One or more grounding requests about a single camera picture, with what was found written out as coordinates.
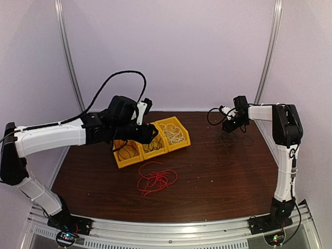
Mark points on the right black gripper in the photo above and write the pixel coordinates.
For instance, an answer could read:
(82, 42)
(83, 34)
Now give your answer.
(230, 127)

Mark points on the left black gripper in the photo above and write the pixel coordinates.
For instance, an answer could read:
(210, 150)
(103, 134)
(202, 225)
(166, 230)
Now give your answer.
(146, 136)

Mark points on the yellow three-compartment bin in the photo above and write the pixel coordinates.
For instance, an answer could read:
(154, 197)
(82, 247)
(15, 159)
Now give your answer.
(172, 136)

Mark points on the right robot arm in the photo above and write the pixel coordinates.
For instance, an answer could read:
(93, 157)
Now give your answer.
(287, 132)

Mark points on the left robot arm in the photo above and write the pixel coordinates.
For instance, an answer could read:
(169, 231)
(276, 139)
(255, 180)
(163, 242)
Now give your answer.
(122, 120)

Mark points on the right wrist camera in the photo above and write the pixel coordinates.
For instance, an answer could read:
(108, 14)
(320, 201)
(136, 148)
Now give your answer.
(227, 112)

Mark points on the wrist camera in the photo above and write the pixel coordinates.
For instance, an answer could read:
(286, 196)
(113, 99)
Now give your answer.
(141, 109)
(227, 112)

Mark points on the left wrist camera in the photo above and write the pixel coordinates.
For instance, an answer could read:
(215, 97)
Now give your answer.
(141, 109)

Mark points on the front aluminium rail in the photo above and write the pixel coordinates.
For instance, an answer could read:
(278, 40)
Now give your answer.
(232, 233)

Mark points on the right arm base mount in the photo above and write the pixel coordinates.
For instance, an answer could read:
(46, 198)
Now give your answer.
(269, 223)

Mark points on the right aluminium frame post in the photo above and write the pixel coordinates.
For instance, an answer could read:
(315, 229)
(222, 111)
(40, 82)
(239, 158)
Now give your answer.
(274, 32)

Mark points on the aluminium frame post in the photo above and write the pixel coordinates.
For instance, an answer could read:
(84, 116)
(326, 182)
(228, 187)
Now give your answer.
(274, 32)
(67, 54)

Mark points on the left aluminium frame post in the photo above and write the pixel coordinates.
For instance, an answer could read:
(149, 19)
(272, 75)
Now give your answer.
(67, 54)

